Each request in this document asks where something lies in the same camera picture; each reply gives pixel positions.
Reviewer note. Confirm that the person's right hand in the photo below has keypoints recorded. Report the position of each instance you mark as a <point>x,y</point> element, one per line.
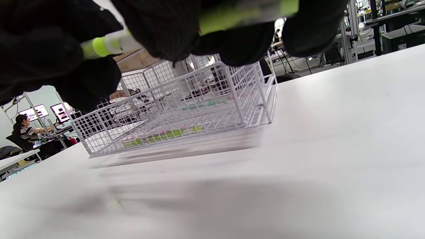
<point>166,23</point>

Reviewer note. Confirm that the yellow-green double-ended highlighter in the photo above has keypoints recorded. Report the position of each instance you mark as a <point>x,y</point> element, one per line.
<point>159,136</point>
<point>232,16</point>

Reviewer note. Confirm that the teal double-ended highlighter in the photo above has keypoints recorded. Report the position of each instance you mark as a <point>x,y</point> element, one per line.
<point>199,106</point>

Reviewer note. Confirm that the pink double-ended highlighter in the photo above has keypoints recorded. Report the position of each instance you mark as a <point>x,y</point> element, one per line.
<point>181,129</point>

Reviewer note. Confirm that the computer monitor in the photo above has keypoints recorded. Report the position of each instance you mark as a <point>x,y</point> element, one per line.
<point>33,113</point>
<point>61,112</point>

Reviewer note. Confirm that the black backpack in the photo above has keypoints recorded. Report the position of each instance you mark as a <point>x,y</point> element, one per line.
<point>10,152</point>

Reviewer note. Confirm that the white desk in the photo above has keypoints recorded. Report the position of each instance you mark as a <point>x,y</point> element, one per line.
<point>13,158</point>

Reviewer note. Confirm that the grey standing desk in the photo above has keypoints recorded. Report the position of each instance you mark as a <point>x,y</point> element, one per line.
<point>398,15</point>

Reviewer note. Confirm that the black computer tower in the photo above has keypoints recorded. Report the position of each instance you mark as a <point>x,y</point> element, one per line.
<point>405,38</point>

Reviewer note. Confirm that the aluminium profile post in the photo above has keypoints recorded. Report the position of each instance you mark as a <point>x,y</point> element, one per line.
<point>347,39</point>

